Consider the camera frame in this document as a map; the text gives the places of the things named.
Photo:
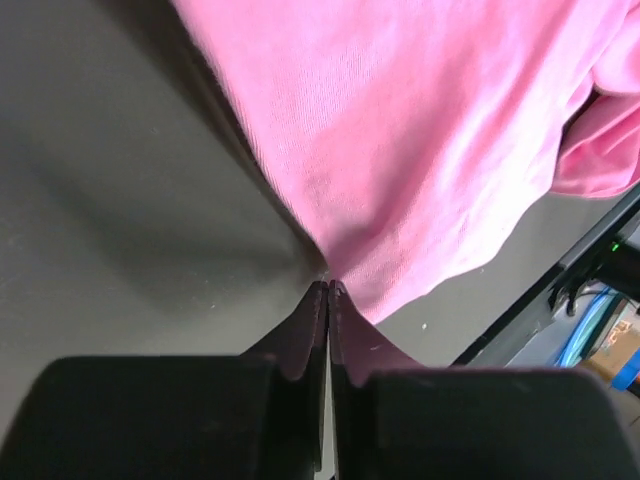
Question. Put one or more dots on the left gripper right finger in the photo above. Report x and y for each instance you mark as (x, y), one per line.
(397, 419)

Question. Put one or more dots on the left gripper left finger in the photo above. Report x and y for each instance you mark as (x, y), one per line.
(256, 415)

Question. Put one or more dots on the pink t shirt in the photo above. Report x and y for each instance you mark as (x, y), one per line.
(408, 138)

